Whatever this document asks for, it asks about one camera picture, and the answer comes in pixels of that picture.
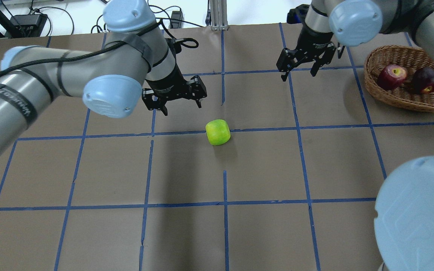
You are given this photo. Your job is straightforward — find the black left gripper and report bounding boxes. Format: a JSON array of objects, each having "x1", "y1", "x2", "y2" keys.
[{"x1": 142, "y1": 38, "x2": 207, "y2": 116}]

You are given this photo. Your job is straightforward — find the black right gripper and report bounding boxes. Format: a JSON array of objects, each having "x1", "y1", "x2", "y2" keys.
[{"x1": 276, "y1": 23, "x2": 345, "y2": 82}]

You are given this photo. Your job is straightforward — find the green apple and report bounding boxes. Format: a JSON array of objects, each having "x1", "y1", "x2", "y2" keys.
[{"x1": 205, "y1": 119, "x2": 231, "y2": 146}]

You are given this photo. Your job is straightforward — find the red yellow apple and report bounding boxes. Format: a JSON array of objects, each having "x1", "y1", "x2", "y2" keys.
[{"x1": 376, "y1": 64, "x2": 408, "y2": 90}]

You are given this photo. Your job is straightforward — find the dark purple apple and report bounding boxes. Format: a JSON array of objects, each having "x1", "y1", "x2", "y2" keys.
[{"x1": 411, "y1": 67, "x2": 434, "y2": 94}]

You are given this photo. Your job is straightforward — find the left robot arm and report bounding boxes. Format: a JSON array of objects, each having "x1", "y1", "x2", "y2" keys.
[{"x1": 0, "y1": 0, "x2": 207, "y2": 156}]

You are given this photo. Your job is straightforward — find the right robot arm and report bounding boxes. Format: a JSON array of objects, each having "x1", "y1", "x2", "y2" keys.
[{"x1": 276, "y1": 0, "x2": 434, "y2": 271}]

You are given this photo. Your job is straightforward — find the wicker basket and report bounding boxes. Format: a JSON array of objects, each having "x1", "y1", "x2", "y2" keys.
[{"x1": 364, "y1": 45, "x2": 434, "y2": 113}]

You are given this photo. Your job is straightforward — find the aluminium frame post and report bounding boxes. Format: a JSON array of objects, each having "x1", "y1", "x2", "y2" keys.
[{"x1": 207, "y1": 0, "x2": 229, "y2": 31}]

